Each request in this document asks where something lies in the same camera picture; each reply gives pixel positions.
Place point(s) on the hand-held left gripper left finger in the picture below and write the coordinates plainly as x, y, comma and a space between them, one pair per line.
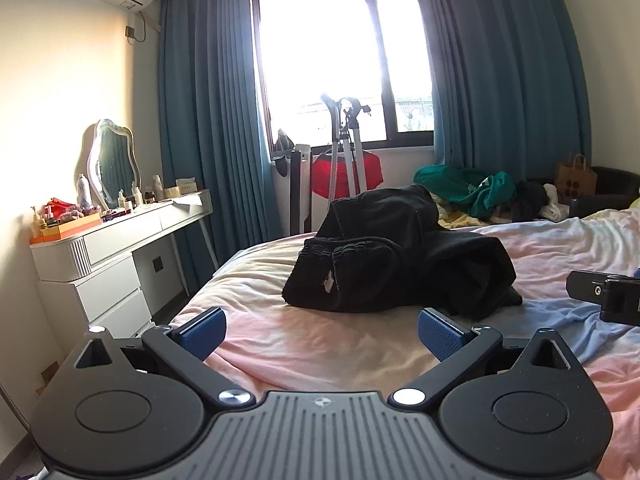
202, 334

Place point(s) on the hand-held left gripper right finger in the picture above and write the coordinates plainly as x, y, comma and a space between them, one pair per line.
441, 335

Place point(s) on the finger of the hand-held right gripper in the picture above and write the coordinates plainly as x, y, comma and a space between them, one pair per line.
587, 287

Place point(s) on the black pants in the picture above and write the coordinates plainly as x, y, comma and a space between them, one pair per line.
390, 255

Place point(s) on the white cloth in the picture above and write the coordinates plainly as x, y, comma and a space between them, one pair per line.
554, 202

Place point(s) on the white dressing table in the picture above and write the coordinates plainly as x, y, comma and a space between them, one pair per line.
115, 280

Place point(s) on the brown paper bag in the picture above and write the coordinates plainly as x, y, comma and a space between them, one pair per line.
575, 182

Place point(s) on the black sofa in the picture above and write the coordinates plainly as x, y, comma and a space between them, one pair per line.
617, 182

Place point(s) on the bed with pastel sheet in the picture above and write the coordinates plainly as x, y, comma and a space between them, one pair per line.
325, 350

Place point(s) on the yellow cloth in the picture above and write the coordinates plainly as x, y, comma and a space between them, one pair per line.
462, 220

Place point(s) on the beige tissue box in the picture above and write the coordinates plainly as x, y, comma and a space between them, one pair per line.
181, 189

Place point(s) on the small white bottle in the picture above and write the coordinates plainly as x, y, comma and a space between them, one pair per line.
157, 190

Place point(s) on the green garment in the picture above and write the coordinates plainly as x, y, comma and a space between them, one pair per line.
450, 180

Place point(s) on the cardboard box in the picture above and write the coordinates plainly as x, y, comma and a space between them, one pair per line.
50, 377

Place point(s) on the orange tray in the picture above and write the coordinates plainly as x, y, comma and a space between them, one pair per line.
70, 231

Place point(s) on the white tower appliance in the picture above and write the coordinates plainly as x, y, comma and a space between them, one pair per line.
301, 190

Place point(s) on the white spray bottle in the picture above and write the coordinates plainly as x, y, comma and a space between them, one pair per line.
83, 192

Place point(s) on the wavy framed mirror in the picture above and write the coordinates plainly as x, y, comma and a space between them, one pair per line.
115, 165

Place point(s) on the red pouch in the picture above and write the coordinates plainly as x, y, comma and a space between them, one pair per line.
59, 207

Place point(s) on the dark hanging cloth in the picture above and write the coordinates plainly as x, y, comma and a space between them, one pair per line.
282, 152

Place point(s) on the red cloth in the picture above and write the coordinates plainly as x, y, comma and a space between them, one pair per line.
322, 175

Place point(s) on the blue curtain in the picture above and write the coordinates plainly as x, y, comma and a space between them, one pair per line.
500, 60
210, 110

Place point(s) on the window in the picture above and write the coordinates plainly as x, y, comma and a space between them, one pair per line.
320, 60

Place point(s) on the dark wall socket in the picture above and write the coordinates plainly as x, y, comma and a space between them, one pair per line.
157, 264

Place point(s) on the black wall adapter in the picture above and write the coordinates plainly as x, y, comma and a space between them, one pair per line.
130, 32

